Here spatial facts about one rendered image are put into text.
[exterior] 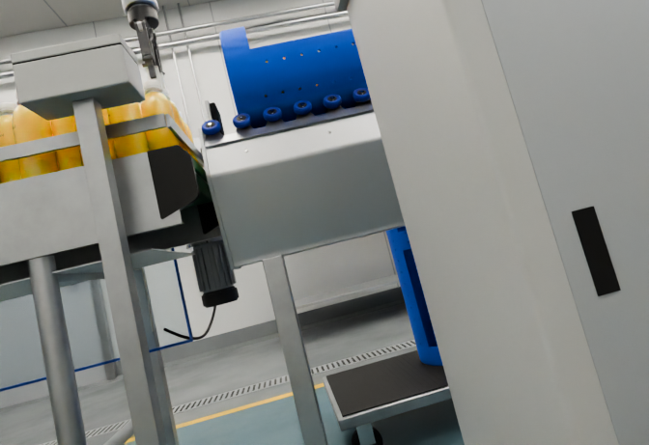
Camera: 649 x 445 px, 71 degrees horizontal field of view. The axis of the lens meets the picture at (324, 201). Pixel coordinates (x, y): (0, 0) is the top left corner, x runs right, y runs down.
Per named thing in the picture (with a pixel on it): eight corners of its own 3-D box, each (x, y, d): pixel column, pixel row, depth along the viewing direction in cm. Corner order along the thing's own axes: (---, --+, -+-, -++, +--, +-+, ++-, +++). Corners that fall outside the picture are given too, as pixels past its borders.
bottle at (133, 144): (147, 169, 109) (131, 97, 111) (155, 160, 103) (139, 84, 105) (115, 172, 104) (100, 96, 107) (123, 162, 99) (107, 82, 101)
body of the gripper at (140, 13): (151, -1, 117) (158, 33, 116) (160, 17, 125) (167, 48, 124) (122, 5, 116) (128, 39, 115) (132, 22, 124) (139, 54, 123)
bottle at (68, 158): (53, 180, 100) (40, 100, 102) (76, 184, 107) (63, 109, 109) (81, 172, 98) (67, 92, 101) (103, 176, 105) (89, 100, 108)
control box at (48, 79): (128, 81, 85) (119, 31, 86) (17, 104, 83) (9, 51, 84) (146, 100, 95) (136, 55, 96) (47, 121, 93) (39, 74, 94)
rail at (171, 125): (171, 125, 98) (168, 113, 99) (167, 126, 98) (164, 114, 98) (206, 166, 138) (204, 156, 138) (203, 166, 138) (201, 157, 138)
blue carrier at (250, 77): (582, 49, 114) (550, -55, 117) (239, 124, 106) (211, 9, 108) (524, 89, 143) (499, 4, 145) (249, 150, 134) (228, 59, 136)
